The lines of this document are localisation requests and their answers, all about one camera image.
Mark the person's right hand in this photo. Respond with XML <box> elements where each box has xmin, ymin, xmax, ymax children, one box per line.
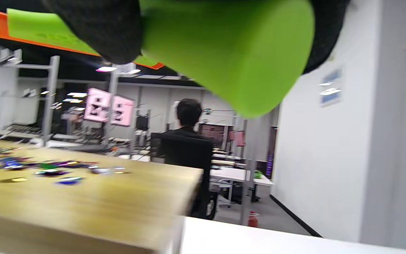
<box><xmin>43</xmin><ymin>0</ymin><xmax>351</xmax><ymax>119</ymax></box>

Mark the pink square sign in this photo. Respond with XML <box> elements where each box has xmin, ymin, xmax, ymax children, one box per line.
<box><xmin>84</xmin><ymin>87</ymin><xmax>112</xmax><ymax>123</ymax></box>
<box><xmin>111</xmin><ymin>95</ymin><xmax>135</xmax><ymax>127</ymax></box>

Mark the orange and green flat plate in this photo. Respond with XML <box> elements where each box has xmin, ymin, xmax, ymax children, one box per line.
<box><xmin>0</xmin><ymin>8</ymin><xmax>165</xmax><ymax>70</ymax></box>

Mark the black office chair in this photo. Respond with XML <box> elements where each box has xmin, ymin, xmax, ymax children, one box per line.
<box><xmin>150</xmin><ymin>132</ymin><xmax>218</xmax><ymax>220</ymax></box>

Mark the computer monitor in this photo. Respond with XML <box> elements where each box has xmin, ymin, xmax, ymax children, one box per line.
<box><xmin>199</xmin><ymin>123</ymin><xmax>235</xmax><ymax>149</ymax></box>

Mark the scatter of small colourful pieces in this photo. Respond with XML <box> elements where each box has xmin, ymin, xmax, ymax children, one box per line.
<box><xmin>0</xmin><ymin>143</ymin><xmax>131</xmax><ymax>186</ymax></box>

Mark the white office desk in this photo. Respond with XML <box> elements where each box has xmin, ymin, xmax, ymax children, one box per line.
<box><xmin>210</xmin><ymin>166</ymin><xmax>274</xmax><ymax>205</ymax></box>

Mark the grey metal frame post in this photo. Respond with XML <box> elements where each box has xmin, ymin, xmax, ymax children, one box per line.
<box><xmin>106</xmin><ymin>71</ymin><xmax>119</xmax><ymax>141</ymax></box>
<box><xmin>240</xmin><ymin>119</ymin><xmax>253</xmax><ymax>225</ymax></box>
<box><xmin>0</xmin><ymin>55</ymin><xmax>61</xmax><ymax>142</ymax></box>

